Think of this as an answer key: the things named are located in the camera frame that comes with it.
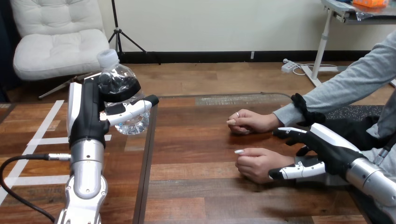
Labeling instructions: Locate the black tripod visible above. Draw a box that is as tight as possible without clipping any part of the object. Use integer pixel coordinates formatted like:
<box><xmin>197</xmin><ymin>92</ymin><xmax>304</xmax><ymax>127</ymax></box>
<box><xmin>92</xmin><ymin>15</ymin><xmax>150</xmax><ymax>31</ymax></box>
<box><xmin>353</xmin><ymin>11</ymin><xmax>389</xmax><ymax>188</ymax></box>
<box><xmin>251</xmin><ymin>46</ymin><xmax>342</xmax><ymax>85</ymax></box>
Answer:
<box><xmin>107</xmin><ymin>0</ymin><xmax>162</xmax><ymax>66</ymax></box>

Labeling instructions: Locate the black cable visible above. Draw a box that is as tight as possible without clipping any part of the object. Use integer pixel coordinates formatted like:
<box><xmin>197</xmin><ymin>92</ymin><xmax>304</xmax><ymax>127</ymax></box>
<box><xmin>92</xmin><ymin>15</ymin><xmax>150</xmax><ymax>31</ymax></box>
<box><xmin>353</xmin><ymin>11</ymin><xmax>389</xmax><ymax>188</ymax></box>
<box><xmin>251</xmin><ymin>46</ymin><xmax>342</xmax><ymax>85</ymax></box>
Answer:
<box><xmin>0</xmin><ymin>153</ymin><xmax>72</xmax><ymax>224</ymax></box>
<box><xmin>372</xmin><ymin>134</ymin><xmax>396</xmax><ymax>166</ymax></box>

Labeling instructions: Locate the orange thing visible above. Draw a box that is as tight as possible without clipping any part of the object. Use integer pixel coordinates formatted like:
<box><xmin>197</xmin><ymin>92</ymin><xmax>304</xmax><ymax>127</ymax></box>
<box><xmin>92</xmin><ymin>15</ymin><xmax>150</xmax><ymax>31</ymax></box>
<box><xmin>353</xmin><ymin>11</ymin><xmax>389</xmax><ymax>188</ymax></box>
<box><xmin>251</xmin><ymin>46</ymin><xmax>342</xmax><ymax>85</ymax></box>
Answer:
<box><xmin>352</xmin><ymin>0</ymin><xmax>390</xmax><ymax>9</ymax></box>

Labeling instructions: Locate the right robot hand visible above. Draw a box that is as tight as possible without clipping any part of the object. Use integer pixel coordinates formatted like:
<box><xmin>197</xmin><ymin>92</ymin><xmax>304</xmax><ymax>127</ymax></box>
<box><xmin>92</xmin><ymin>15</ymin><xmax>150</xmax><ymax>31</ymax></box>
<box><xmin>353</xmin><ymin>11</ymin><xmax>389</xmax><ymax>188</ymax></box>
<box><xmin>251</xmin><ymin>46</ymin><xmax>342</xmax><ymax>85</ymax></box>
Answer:
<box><xmin>268</xmin><ymin>122</ymin><xmax>368</xmax><ymax>182</ymax></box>

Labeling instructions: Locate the person's body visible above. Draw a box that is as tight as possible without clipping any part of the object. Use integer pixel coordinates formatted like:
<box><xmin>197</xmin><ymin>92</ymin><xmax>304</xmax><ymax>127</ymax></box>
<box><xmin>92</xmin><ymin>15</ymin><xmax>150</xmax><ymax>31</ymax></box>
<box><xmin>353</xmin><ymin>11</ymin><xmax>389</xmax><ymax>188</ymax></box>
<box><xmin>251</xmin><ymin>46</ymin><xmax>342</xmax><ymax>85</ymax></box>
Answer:
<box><xmin>321</xmin><ymin>89</ymin><xmax>396</xmax><ymax>186</ymax></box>

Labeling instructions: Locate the white cushioned chair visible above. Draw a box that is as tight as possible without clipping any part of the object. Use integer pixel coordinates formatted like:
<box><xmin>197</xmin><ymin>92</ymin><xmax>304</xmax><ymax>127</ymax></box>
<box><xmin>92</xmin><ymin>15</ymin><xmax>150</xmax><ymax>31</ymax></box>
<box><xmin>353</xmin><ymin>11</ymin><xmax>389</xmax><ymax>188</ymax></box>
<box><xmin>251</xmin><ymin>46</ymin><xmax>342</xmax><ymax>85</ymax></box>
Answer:
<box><xmin>9</xmin><ymin>0</ymin><xmax>111</xmax><ymax>100</ymax></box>

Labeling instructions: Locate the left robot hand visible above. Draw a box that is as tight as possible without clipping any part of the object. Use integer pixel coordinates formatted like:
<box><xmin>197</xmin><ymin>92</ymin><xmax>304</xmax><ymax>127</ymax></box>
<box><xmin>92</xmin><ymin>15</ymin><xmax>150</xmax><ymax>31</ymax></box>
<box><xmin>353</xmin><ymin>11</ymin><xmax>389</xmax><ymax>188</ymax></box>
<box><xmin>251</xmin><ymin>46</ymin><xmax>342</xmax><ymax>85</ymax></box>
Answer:
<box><xmin>67</xmin><ymin>72</ymin><xmax>160</xmax><ymax>148</ymax></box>

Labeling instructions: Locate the white desk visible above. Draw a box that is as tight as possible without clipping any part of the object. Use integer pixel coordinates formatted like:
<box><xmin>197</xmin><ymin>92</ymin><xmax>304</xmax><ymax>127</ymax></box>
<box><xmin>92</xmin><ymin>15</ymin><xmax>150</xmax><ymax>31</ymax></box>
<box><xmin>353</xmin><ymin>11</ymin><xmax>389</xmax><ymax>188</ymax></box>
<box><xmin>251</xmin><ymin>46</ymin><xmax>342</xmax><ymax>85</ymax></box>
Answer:
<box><xmin>301</xmin><ymin>0</ymin><xmax>396</xmax><ymax>88</ymax></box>

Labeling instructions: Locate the white power cable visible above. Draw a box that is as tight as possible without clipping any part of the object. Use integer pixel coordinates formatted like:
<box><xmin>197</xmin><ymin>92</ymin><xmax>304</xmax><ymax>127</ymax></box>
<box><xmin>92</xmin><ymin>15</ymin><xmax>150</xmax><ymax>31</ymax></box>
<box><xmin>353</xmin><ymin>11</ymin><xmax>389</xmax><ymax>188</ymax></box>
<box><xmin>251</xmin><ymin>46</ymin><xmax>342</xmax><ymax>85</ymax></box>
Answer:
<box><xmin>292</xmin><ymin>63</ymin><xmax>339</xmax><ymax>77</ymax></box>

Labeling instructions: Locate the person's hand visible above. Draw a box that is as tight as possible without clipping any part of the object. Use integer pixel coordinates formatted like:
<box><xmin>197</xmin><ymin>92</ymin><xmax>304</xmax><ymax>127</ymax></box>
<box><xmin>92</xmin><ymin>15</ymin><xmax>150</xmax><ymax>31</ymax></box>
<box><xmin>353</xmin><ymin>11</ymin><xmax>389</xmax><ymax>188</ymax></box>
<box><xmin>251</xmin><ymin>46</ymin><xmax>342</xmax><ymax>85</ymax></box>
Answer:
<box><xmin>226</xmin><ymin>109</ymin><xmax>284</xmax><ymax>135</ymax></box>
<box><xmin>233</xmin><ymin>147</ymin><xmax>295</xmax><ymax>185</ymax></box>

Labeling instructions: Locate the dark speckled mat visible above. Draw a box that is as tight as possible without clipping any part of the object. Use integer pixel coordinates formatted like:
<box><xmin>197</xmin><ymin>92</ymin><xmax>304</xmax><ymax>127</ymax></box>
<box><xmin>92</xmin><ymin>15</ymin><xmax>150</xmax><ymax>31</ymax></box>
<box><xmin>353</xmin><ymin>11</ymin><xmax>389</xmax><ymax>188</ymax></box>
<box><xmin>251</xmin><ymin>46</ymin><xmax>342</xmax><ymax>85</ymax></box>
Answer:
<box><xmin>324</xmin><ymin>105</ymin><xmax>385</xmax><ymax>121</ymax></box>

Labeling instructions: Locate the white power strip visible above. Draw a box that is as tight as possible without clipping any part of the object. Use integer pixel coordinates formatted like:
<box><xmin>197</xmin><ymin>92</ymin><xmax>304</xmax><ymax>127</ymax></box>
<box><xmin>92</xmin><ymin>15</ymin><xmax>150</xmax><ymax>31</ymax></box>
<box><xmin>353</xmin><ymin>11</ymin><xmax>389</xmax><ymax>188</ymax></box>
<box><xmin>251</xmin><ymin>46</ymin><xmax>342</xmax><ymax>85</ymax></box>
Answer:
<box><xmin>280</xmin><ymin>58</ymin><xmax>298</xmax><ymax>74</ymax></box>

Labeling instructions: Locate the clear water bottle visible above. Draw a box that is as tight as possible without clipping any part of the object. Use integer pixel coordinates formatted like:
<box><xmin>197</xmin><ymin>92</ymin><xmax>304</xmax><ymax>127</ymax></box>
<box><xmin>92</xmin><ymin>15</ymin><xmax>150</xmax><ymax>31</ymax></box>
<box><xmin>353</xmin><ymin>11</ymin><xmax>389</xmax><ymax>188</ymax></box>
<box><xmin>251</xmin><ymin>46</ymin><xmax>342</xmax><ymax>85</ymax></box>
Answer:
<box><xmin>96</xmin><ymin>49</ymin><xmax>152</xmax><ymax>136</ymax></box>

